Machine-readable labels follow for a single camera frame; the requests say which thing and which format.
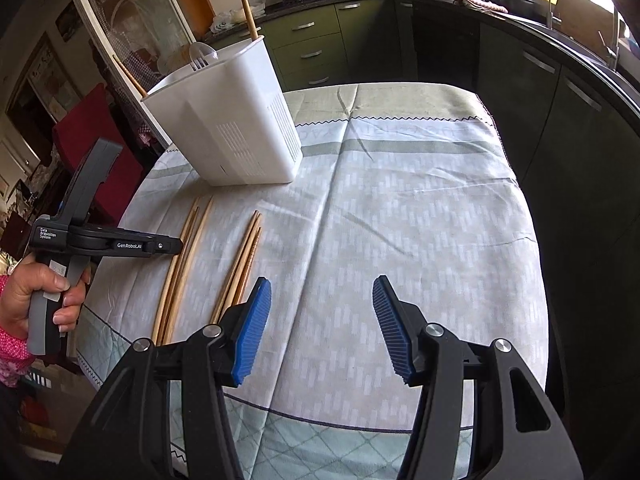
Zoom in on wooden chopstick seven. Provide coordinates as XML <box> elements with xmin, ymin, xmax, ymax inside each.
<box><xmin>233</xmin><ymin>228</ymin><xmax>262</xmax><ymax>304</ymax></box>

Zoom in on wooden chopstick five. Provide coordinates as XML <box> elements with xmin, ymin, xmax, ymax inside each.
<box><xmin>209</xmin><ymin>210</ymin><xmax>260</xmax><ymax>324</ymax></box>

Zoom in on wooden chopstick three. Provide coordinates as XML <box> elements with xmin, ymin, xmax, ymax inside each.
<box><xmin>160</xmin><ymin>197</ymin><xmax>214</xmax><ymax>344</ymax></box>

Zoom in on wooden chopstick one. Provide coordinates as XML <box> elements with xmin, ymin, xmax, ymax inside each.
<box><xmin>112</xmin><ymin>53</ymin><xmax>148</xmax><ymax>98</ymax></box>

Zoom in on clear plastic spoon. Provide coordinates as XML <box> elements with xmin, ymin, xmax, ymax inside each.
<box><xmin>188</xmin><ymin>41</ymin><xmax>218</xmax><ymax>72</ymax></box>

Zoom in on wooden chopstick four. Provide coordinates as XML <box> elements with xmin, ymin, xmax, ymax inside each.
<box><xmin>241</xmin><ymin>0</ymin><xmax>259</xmax><ymax>41</ymax></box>

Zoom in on wooden chopstick six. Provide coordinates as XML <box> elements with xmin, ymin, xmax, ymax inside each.
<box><xmin>218</xmin><ymin>210</ymin><xmax>262</xmax><ymax>315</ymax></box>

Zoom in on wooden chopstick two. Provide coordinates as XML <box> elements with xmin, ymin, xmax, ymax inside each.
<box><xmin>151</xmin><ymin>198</ymin><xmax>198</xmax><ymax>346</ymax></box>

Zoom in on chrome kitchen faucet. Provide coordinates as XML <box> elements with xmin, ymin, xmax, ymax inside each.
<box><xmin>598</xmin><ymin>9</ymin><xmax>620</xmax><ymax>72</ymax></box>

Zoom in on person's left hand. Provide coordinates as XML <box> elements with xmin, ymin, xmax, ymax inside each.
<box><xmin>0</xmin><ymin>251</ymin><xmax>94</xmax><ymax>340</ymax></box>

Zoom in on red chair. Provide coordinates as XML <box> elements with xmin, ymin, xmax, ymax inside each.
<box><xmin>52</xmin><ymin>84</ymin><xmax>143</xmax><ymax>226</ymax></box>

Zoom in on patterned tablecloth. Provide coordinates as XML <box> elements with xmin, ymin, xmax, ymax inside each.
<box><xmin>74</xmin><ymin>81</ymin><xmax>551</xmax><ymax>480</ymax></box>

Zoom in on white plastic utensil holder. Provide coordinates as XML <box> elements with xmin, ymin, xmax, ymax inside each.
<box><xmin>142</xmin><ymin>36</ymin><xmax>303</xmax><ymax>186</ymax></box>

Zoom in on glass sliding door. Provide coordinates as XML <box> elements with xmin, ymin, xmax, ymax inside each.
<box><xmin>73</xmin><ymin>0</ymin><xmax>195</xmax><ymax>148</ymax></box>

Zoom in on green lower cabinets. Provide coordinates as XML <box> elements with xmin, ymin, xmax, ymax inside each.
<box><xmin>209</xmin><ymin>0</ymin><xmax>417</xmax><ymax>94</ymax></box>

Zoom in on red dish cloth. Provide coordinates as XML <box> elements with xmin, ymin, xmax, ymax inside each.
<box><xmin>456</xmin><ymin>0</ymin><xmax>509</xmax><ymax>14</ymax></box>

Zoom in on wooden cutting board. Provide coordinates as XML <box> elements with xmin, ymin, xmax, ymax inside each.
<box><xmin>554</xmin><ymin>0</ymin><xmax>614</xmax><ymax>37</ymax></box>

